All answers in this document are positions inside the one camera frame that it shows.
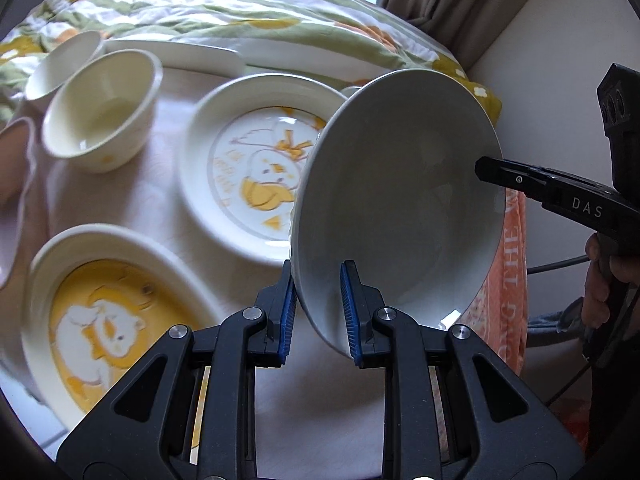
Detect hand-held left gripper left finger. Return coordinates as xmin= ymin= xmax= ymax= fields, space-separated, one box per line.
xmin=56 ymin=259 xmax=296 ymax=480

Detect black cable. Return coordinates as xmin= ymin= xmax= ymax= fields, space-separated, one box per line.
xmin=525 ymin=254 xmax=593 ymax=275
xmin=544 ymin=355 xmax=593 ymax=408

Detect small cream bowl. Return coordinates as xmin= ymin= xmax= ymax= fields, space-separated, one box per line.
xmin=24 ymin=30 xmax=106 ymax=113

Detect yellow plate with bear print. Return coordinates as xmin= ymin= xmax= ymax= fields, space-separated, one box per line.
xmin=25 ymin=223 xmax=226 ymax=413

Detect short white table rail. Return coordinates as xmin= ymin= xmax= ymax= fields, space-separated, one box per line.
xmin=102 ymin=39 xmax=247 ymax=75

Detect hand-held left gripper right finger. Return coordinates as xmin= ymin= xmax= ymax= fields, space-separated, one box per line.
xmin=340 ymin=260 xmax=586 ymax=480

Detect brown curtain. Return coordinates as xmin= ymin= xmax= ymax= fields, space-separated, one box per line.
xmin=377 ymin=0 xmax=561 ymax=63

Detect large white bowl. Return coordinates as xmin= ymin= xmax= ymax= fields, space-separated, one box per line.
xmin=290 ymin=69 xmax=505 ymax=361

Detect floral blanket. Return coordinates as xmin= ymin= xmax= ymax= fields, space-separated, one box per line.
xmin=0 ymin=0 xmax=503 ymax=126

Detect pink plate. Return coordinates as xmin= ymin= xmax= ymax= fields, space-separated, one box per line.
xmin=0 ymin=116 xmax=38 ymax=286

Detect orange printed towel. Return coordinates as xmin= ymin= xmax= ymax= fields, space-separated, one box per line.
xmin=487 ymin=190 xmax=529 ymax=376

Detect white plate with duck print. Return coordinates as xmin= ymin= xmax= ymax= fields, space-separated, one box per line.
xmin=179 ymin=73 xmax=351 ymax=267

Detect person's right hand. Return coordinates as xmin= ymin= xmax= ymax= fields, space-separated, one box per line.
xmin=581 ymin=234 xmax=640 ymax=330

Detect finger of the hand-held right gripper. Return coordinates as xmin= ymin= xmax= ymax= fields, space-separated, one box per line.
xmin=474 ymin=156 xmax=633 ymax=233

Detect grey clothing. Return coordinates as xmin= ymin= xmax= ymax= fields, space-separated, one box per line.
xmin=525 ymin=297 xmax=586 ymax=348

